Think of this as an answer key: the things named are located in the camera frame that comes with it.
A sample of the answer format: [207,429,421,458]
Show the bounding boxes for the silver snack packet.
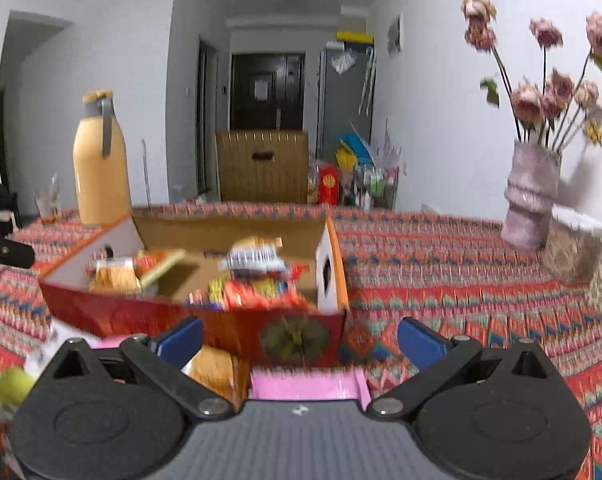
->
[218,236,284,273]

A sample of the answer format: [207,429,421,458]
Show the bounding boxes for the yellow snack packet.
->
[88,255,142,295]

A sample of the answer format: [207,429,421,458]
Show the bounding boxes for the clear plastic bag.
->
[331,50,356,76]

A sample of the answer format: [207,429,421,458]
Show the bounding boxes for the glass cup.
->
[33,175,62,223]

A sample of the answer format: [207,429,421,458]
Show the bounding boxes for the red gift box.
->
[317,162,342,204]

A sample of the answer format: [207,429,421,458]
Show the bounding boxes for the white folded umbrella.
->
[358,47,376,116]

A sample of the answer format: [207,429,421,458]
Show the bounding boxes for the patterned tablecloth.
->
[0,202,602,480]

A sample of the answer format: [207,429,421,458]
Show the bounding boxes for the dark entrance door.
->
[230,51,306,131]

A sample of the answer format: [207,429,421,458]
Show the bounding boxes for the large green snack packet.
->
[0,366,38,407]

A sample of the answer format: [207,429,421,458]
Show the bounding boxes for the red snack packet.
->
[208,265,319,311]

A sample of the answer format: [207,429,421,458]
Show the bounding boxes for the dried pink flowers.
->
[461,0,602,153]

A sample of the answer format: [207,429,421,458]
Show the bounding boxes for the wall electrical panel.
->
[387,12,404,58]

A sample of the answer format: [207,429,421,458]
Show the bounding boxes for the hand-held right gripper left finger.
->
[46,316,234,422]

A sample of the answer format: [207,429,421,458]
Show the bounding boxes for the grey refrigerator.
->
[317,45,374,161]

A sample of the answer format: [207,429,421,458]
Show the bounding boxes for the dark bag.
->
[0,182,22,233]

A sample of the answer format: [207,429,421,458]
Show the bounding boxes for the yellow thermos jug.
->
[72,90,132,226]

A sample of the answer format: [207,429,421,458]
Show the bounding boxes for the wire storage cart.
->
[353,165,399,209]

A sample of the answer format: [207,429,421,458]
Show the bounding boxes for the orange cardboard box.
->
[37,208,350,368]

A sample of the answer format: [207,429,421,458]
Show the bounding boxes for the purple snack packet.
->
[88,335,132,349]
[251,366,372,411]

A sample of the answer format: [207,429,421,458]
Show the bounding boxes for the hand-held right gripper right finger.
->
[371,317,554,422]

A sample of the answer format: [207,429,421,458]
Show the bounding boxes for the yellow cracker packet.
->
[183,345,252,411]

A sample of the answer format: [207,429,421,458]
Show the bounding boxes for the blue plastic board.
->
[337,132,374,166]

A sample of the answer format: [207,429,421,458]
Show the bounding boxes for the pink ribbed vase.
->
[501,140,562,252]

